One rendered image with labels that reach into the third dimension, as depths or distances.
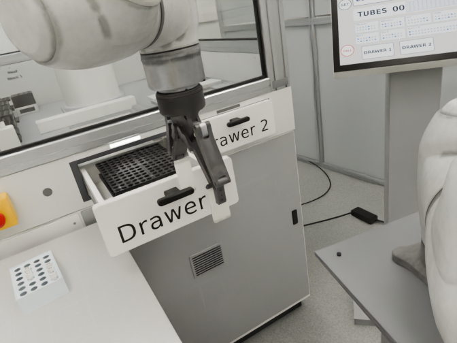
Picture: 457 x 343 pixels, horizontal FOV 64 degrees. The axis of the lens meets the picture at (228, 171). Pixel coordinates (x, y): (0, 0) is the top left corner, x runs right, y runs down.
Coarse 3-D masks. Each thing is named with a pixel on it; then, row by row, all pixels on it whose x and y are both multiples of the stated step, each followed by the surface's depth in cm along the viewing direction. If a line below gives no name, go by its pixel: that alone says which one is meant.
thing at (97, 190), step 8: (144, 144) 105; (152, 144) 105; (160, 144) 106; (120, 152) 102; (128, 152) 102; (104, 160) 99; (192, 160) 90; (80, 168) 96; (88, 168) 98; (96, 168) 99; (88, 176) 90; (96, 176) 100; (88, 184) 85; (96, 184) 99; (104, 184) 98; (88, 192) 91; (96, 192) 80; (104, 192) 94; (96, 200) 80; (104, 200) 90
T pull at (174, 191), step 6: (168, 192) 70; (174, 192) 70; (180, 192) 69; (186, 192) 70; (192, 192) 71; (162, 198) 68; (168, 198) 68; (174, 198) 69; (180, 198) 70; (162, 204) 68
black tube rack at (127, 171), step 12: (156, 144) 102; (120, 156) 98; (132, 156) 96; (144, 156) 95; (156, 156) 93; (168, 156) 92; (108, 168) 91; (120, 168) 89; (132, 168) 88; (144, 168) 87; (156, 168) 86; (168, 168) 85; (108, 180) 84; (120, 180) 82; (132, 180) 81; (156, 180) 86
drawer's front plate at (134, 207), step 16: (224, 160) 76; (176, 176) 72; (128, 192) 69; (144, 192) 70; (160, 192) 71; (96, 208) 66; (112, 208) 67; (128, 208) 69; (144, 208) 70; (160, 208) 72; (176, 208) 74; (192, 208) 76; (208, 208) 78; (112, 224) 68; (144, 224) 71; (176, 224) 75; (112, 240) 69; (144, 240) 73; (112, 256) 70
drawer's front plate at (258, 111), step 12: (240, 108) 109; (252, 108) 110; (264, 108) 112; (204, 120) 104; (216, 120) 105; (228, 120) 107; (252, 120) 112; (264, 120) 114; (216, 132) 107; (228, 132) 109; (240, 132) 111; (252, 132) 113; (264, 132) 115; (228, 144) 110; (240, 144) 112
